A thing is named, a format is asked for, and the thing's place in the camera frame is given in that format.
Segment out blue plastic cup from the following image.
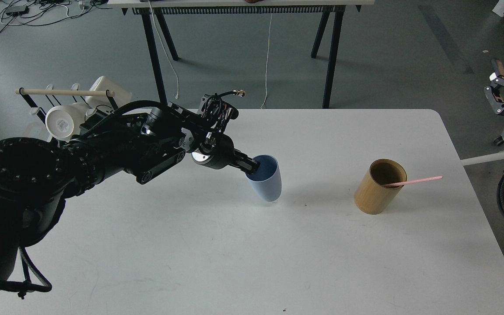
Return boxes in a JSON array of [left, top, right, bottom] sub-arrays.
[[246, 155, 282, 202]]

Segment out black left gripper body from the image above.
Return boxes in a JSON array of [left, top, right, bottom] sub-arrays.
[[191, 134, 240, 169]]

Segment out black wire cup rack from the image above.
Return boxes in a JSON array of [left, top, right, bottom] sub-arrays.
[[15, 87, 118, 122]]

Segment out black floor cables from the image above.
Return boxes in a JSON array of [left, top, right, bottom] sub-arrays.
[[0, 0, 108, 56]]

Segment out background trestle table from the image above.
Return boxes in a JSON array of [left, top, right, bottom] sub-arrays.
[[108, 0, 376, 109]]

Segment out pink chopstick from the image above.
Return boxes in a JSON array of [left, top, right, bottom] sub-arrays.
[[382, 176, 443, 188]]

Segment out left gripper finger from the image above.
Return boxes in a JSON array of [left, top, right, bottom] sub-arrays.
[[236, 151, 260, 173]]

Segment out white mug on rack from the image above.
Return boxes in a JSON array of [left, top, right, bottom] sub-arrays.
[[45, 102, 90, 141]]

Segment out bamboo cylindrical holder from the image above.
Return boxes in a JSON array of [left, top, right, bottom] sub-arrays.
[[354, 159, 407, 215]]

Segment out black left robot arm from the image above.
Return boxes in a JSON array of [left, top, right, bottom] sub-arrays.
[[0, 94, 265, 298]]

